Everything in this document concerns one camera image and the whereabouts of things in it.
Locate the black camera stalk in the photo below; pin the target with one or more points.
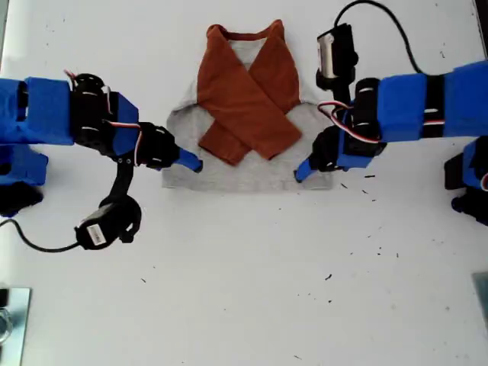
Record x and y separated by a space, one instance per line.
342 97
122 179

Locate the grey shirt with rust sleeves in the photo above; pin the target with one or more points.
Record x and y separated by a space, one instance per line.
244 175

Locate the steel plate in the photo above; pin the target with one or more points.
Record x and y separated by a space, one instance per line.
19 328

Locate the black clamp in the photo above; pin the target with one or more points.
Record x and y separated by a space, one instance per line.
3 297

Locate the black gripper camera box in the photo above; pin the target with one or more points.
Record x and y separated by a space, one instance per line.
103 225
337 53

